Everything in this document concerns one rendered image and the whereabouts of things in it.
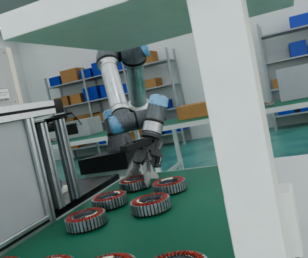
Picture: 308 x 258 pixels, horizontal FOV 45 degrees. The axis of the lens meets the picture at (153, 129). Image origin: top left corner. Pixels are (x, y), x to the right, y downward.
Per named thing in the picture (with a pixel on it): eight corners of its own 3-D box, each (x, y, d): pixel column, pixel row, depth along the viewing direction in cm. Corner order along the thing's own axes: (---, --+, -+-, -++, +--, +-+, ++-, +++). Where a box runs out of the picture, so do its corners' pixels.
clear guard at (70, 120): (36, 133, 162) (33, 120, 161) (82, 125, 153) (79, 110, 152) (-23, 148, 132) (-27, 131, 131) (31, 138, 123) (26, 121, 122)
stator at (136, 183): (139, 183, 141) (137, 173, 141) (157, 184, 132) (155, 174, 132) (115, 191, 135) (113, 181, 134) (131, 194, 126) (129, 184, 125)
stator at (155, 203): (164, 200, 110) (162, 189, 109) (177, 210, 99) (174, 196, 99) (128, 211, 107) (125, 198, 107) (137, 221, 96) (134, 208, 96)
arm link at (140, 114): (133, 114, 156) (135, 107, 145) (159, 109, 157) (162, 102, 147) (138, 132, 154) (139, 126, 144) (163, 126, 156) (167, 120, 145)
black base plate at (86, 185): (4, 192, 182) (3, 188, 181) (119, 178, 158) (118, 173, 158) (-86, 231, 138) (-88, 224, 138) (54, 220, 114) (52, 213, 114)
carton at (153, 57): (143, 66, 810) (141, 55, 808) (159, 62, 798) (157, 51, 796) (137, 66, 773) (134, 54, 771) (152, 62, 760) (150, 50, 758)
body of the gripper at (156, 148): (160, 169, 136) (167, 137, 138) (142, 163, 131) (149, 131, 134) (148, 168, 142) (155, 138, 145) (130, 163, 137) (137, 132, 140)
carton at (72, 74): (71, 83, 880) (68, 71, 878) (86, 80, 866) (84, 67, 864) (62, 84, 843) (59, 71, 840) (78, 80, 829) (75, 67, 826)
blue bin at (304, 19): (290, 30, 697) (289, 20, 696) (311, 26, 684) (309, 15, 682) (290, 28, 658) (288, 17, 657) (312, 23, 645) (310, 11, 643)
